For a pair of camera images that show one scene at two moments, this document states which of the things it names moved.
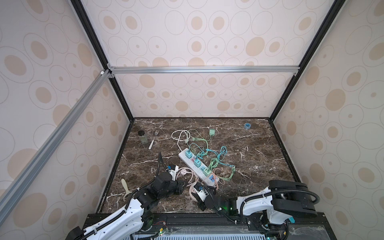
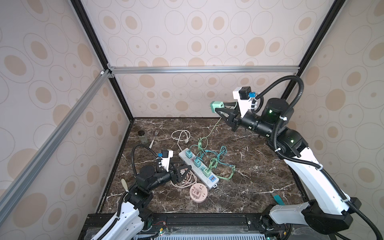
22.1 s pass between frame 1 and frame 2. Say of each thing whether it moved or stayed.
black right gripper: moved
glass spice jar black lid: stayed
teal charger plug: stayed
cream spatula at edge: stayed
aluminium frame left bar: stayed
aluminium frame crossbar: stayed
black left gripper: moved
